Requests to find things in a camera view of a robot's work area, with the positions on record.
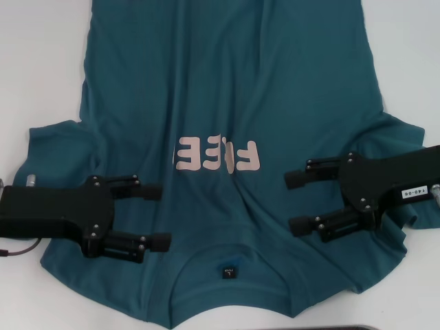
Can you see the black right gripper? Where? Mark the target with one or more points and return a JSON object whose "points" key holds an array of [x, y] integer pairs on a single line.
{"points": [[385, 182]]}

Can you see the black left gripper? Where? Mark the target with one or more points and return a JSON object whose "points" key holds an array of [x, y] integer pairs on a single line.
{"points": [[51, 209]]}

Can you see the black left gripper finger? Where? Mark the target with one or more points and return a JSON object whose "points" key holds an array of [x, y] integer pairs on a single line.
{"points": [[161, 242]]}

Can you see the teal t-shirt with pink lettering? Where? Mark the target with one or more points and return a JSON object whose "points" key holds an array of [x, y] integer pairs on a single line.
{"points": [[220, 86]]}

